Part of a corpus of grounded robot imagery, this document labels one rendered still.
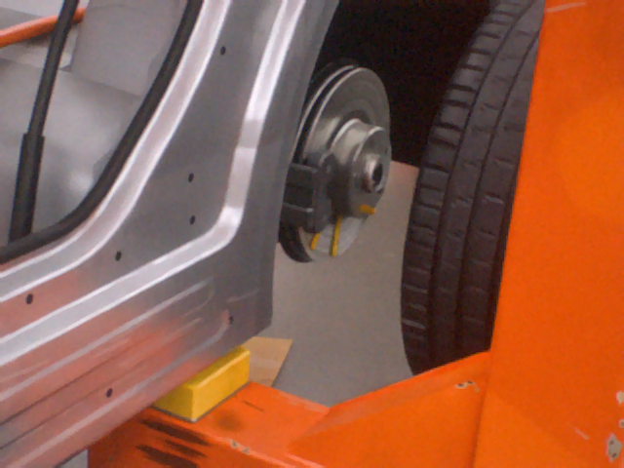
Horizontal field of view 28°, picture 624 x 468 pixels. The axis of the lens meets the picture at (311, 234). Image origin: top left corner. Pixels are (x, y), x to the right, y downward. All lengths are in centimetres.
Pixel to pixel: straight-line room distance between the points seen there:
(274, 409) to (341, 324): 185
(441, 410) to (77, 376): 40
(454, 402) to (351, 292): 229
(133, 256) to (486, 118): 53
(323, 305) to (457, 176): 194
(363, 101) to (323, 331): 147
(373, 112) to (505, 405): 84
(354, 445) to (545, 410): 26
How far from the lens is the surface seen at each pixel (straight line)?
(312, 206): 185
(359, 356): 329
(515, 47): 171
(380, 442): 145
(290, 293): 361
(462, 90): 168
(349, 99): 196
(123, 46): 169
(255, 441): 154
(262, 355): 322
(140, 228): 138
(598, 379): 129
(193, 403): 155
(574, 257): 125
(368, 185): 196
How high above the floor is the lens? 147
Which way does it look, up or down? 21 degrees down
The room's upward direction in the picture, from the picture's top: 5 degrees clockwise
